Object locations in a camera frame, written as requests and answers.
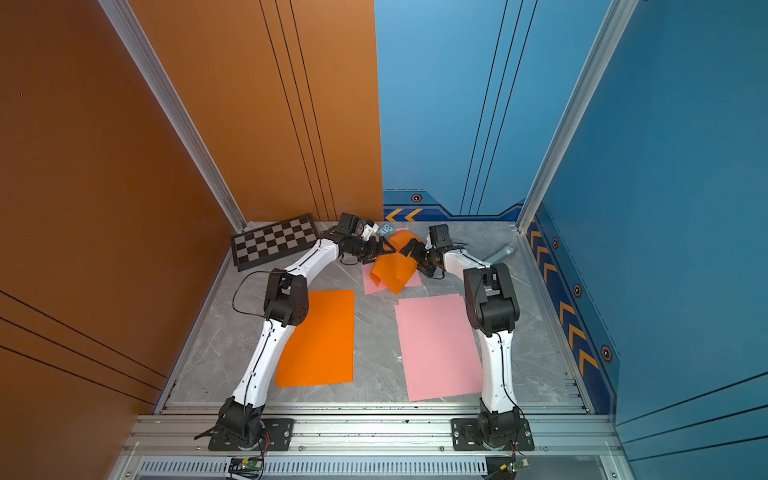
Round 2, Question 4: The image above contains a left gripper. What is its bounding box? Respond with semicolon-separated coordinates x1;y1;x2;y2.
348;236;396;264

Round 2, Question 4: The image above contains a pink paper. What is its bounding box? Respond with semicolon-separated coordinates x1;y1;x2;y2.
395;294;483;402
362;259;422;295

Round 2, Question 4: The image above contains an orange paper front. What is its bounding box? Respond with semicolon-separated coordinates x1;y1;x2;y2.
275;290;355;388

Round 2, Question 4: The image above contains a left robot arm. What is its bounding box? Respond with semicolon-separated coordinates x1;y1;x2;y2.
204;213;396;451

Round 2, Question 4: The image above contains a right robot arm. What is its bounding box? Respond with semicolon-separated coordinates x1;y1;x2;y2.
398;224;529;450

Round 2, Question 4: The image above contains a small blue toy box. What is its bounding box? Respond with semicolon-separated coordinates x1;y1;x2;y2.
378;224;395;238

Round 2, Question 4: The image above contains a grey metal cylinder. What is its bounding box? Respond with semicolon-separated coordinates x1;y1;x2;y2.
484;243;515;264

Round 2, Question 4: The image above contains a black white chessboard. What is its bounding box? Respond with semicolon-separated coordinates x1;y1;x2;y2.
230;214;318;271

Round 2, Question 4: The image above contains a right small circuit board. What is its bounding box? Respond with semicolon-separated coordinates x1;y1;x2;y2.
484;456;530;480

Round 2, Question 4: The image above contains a green circuit board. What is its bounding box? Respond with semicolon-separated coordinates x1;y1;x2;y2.
227;457;265;480

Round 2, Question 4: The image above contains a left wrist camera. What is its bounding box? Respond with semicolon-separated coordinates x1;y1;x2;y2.
360;222;379;241

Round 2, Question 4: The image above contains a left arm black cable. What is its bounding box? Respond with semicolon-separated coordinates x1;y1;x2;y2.
231;269;271;319

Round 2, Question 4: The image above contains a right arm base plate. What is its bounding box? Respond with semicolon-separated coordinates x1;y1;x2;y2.
450;418;535;452

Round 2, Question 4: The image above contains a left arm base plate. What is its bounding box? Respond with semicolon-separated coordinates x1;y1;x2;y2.
208;418;294;453

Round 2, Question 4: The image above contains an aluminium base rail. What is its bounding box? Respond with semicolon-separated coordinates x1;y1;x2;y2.
121;401;623;456

